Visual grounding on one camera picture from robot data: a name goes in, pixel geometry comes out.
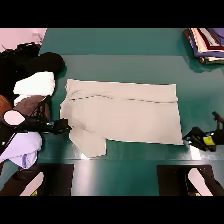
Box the purple garment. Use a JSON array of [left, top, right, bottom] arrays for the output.
[[188, 27, 224, 59]]

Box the beige shirt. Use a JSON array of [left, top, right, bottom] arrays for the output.
[[59, 78, 185, 159]]

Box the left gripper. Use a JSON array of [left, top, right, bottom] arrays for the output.
[[45, 118, 73, 135]]

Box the lavender garment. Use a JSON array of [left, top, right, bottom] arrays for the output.
[[0, 131, 44, 170]]

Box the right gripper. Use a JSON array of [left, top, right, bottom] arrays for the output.
[[182, 126, 218, 153]]

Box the white striped garment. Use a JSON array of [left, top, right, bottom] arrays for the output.
[[192, 27, 224, 51]]

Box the brown garment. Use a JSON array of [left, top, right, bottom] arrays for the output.
[[12, 94, 52, 118]]

